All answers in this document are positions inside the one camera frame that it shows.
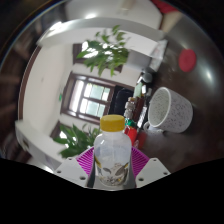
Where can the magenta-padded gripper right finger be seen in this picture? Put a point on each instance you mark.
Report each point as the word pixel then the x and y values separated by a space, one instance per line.
pixel 151 171

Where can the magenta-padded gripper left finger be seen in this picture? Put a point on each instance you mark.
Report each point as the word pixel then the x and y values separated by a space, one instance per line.
pixel 71 171

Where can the clear bottle with yellow cap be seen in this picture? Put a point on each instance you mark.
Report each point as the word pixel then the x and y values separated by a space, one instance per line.
pixel 112 156

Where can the leafy plant in white pot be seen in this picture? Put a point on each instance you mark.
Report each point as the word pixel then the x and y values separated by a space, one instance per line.
pixel 76 140
pixel 106 53

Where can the red box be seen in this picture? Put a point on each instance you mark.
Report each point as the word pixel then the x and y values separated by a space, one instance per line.
pixel 132 135

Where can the dark wooden framed window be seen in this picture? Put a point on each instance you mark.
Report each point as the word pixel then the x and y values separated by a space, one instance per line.
pixel 57 131
pixel 77 48

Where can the white speckled mug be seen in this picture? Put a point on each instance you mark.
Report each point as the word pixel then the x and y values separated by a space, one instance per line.
pixel 173 111

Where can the dark wooden glazed double door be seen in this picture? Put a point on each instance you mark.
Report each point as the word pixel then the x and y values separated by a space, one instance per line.
pixel 90 100

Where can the black chair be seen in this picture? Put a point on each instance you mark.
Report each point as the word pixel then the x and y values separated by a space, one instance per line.
pixel 120 100

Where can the dark grey headphones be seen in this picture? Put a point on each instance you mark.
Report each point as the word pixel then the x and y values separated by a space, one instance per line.
pixel 147 77

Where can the flat round red coaster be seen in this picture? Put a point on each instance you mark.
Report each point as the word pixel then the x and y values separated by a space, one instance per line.
pixel 187 60

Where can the red carpeted staircase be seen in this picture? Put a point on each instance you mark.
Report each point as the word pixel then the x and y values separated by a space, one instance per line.
pixel 165 6

